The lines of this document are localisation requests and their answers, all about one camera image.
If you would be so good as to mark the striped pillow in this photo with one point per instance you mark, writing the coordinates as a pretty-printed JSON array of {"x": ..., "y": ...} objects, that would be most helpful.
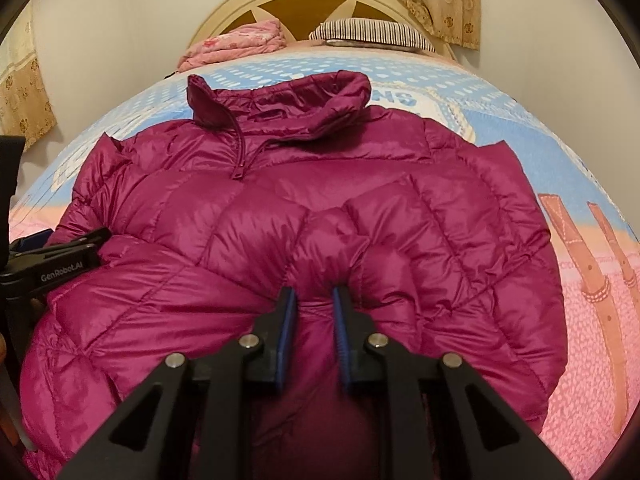
[{"x": 370, "y": 31}]

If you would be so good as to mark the cream wooden headboard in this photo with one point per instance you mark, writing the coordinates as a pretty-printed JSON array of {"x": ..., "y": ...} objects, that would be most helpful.
[{"x": 300, "y": 17}]

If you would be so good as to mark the blue pink printed bedspread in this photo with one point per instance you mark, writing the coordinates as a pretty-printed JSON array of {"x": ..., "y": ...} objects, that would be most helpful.
[{"x": 596, "y": 251}]

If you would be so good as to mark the magenta puffer jacket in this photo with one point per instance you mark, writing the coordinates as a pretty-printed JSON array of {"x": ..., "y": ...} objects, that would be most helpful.
[{"x": 304, "y": 184}]

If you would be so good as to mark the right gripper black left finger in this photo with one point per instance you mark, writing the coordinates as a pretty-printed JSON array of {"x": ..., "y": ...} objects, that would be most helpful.
[{"x": 190, "y": 418}]

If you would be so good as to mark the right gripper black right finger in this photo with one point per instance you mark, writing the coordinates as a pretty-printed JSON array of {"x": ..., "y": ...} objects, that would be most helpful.
[{"x": 437, "y": 417}]

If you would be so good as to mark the beige side curtain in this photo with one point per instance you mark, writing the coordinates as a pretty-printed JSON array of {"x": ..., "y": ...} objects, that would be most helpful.
[{"x": 25, "y": 107}]

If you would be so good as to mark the folded pink blanket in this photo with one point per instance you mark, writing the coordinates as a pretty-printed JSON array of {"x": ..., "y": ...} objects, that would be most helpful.
[{"x": 245, "y": 40}]

